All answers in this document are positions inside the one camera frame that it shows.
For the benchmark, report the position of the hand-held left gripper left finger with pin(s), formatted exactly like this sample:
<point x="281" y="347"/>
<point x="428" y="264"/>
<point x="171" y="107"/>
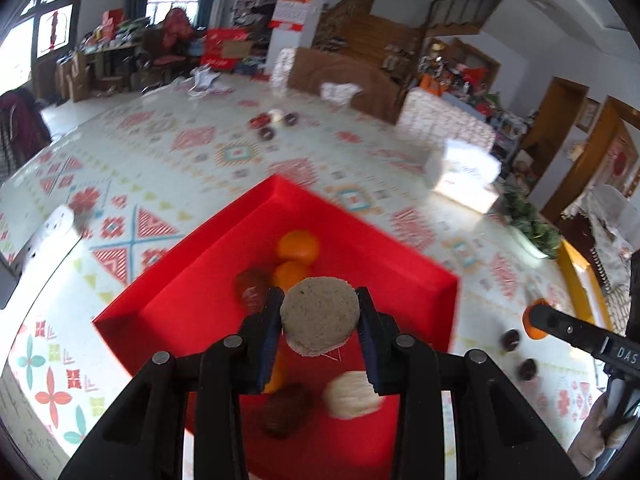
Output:
<point x="267" y="345"/>

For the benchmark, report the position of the orange mandarin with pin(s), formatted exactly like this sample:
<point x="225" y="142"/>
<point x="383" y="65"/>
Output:
<point x="530" y="324"/>
<point x="298" y="247"/>
<point x="290" y="276"/>
<point x="276" y="372"/>

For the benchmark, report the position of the cream lumpy rice cake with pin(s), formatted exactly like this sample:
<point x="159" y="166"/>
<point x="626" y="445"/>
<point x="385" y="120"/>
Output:
<point x="352" y="395"/>

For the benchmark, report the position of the green spinach leaves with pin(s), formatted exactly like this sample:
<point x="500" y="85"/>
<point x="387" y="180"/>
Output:
<point x="531" y="220"/>

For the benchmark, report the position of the red tray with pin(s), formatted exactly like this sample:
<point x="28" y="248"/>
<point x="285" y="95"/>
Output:
<point x="210" y="280"/>

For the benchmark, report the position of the cabinet with white fringed cloth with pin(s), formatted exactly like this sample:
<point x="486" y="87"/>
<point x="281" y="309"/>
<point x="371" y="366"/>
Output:
<point x="617" y="230"/>

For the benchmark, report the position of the person's right hand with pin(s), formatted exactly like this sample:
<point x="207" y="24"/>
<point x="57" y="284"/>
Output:
<point x="597" y="435"/>

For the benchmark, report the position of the toy car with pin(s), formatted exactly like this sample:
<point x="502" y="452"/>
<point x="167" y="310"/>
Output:
<point x="272" y="122"/>

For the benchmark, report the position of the white power strip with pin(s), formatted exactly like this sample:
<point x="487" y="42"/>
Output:
<point x="42" y="240"/>

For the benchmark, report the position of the round beige rice cake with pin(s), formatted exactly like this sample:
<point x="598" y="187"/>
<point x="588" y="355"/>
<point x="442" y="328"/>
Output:
<point x="320" y="316"/>

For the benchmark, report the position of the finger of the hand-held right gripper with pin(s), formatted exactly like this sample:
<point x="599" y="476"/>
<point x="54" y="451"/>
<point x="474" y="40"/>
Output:
<point x="565" y="327"/>

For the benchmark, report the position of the white tissue box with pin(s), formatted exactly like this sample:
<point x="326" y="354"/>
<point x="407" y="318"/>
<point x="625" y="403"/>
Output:
<point x="462" y="172"/>

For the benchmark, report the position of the wooden staircase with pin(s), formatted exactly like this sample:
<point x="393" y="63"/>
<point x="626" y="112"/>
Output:
<point x="400" y="25"/>

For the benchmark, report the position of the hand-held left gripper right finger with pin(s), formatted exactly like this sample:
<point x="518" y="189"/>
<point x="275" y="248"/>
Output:
<point x="371" y="347"/>

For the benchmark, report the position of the red date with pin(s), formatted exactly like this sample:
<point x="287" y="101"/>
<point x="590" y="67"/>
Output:
<point x="511" y="340"/>
<point x="251" y="286"/>
<point x="527" y="370"/>
<point x="287" y="410"/>

